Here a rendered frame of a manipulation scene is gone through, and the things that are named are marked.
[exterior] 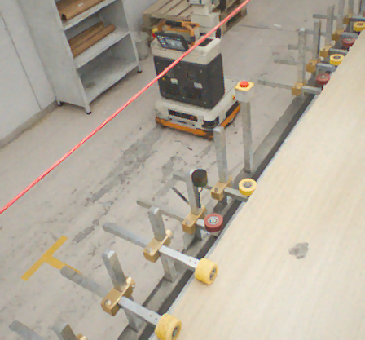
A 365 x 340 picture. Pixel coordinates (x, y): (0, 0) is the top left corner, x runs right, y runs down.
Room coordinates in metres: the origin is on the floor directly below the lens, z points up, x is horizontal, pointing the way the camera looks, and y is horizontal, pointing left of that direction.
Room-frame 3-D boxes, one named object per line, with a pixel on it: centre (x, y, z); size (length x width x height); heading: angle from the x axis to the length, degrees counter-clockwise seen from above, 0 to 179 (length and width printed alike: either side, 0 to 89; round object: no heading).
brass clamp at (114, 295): (0.92, 0.31, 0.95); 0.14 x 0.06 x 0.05; 141
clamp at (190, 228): (1.31, -0.01, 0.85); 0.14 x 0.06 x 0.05; 141
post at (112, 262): (0.94, 0.30, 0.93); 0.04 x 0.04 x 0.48; 51
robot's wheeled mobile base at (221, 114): (3.33, -0.27, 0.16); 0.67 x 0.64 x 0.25; 140
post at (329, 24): (2.68, -1.13, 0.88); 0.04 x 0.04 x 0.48; 51
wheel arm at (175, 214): (1.35, 0.07, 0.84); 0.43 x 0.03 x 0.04; 51
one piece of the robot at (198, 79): (3.26, -0.21, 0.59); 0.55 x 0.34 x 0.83; 50
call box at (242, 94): (1.72, -0.35, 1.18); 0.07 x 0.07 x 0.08; 51
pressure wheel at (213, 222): (1.22, -0.08, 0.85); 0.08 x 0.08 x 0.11
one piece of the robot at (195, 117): (3.06, -0.08, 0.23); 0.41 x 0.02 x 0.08; 50
